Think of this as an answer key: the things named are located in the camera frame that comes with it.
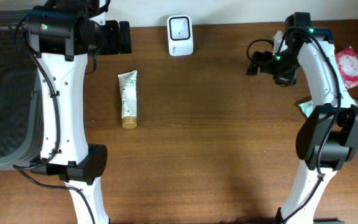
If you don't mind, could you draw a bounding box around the mint green wipes packet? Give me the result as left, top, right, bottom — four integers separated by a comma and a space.
298, 100, 313, 118

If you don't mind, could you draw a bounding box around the white cream tube gold cap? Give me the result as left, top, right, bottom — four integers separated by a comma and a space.
117, 70, 137, 129

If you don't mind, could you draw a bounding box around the red floral tissue pack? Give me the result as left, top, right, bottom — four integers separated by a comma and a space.
335, 46, 358, 89

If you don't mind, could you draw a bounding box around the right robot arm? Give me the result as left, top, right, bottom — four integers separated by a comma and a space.
247, 12, 358, 223

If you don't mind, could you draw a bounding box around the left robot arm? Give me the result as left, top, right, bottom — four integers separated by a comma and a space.
22, 0, 132, 223

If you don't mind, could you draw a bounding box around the white barcode scanner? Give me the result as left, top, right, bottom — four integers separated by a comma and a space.
167, 15, 194, 57

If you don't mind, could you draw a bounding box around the grey plastic mesh basket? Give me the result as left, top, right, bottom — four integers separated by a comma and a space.
0, 10, 44, 170

